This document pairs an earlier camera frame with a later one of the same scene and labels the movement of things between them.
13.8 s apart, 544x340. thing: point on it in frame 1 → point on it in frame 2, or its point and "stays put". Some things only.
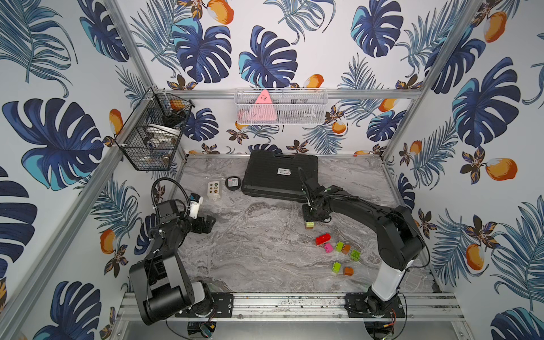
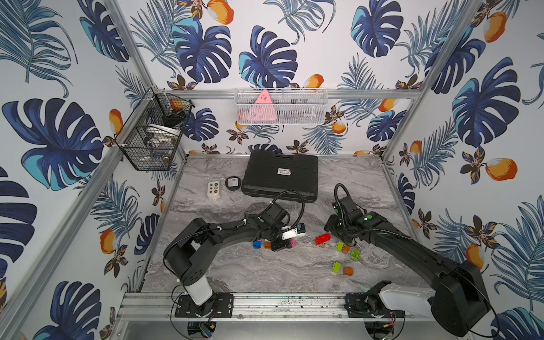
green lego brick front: [336, 267] stays put
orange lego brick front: [348, 271] stays put
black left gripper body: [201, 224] → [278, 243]
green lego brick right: [355, 255] stays put
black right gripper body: [309, 213] → [336, 228]
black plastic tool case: [272, 176] stays put
